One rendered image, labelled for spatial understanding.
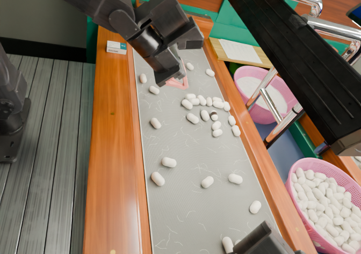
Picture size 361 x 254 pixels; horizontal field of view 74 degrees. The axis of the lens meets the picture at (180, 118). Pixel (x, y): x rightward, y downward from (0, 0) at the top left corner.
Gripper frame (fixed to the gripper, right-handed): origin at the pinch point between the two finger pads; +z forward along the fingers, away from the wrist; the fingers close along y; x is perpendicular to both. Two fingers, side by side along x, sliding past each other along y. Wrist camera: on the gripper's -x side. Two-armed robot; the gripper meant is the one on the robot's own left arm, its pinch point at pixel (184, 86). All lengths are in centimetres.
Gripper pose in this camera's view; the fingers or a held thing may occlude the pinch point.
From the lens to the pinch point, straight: 62.5
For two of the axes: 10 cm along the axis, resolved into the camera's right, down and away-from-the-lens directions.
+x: -8.4, 4.6, 3.0
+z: 5.1, 4.8, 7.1
